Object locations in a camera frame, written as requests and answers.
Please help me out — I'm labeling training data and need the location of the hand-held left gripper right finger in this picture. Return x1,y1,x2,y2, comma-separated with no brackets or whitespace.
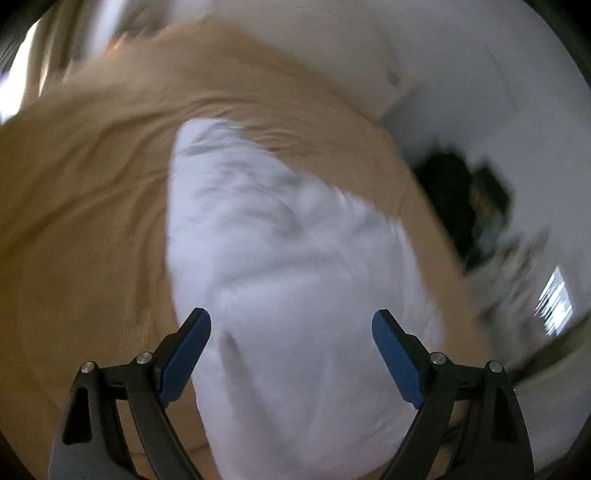
372,309,536,480

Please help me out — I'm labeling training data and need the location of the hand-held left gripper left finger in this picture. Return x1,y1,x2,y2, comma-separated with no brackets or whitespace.
48,307,212,480

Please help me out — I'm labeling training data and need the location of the white puffer jacket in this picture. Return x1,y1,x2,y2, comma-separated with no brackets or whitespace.
165,117,446,480

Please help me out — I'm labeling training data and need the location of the bright window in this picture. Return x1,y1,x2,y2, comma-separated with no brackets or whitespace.
536,265,576,334

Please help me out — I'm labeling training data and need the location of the black shelf unit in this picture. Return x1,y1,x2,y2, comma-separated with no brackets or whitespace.
412,152,516,274

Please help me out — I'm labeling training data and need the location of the tan bed cover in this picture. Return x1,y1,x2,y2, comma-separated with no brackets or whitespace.
0,22,478,480

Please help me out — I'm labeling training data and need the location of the window with light curtain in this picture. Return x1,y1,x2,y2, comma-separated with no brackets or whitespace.
0,23,51,123

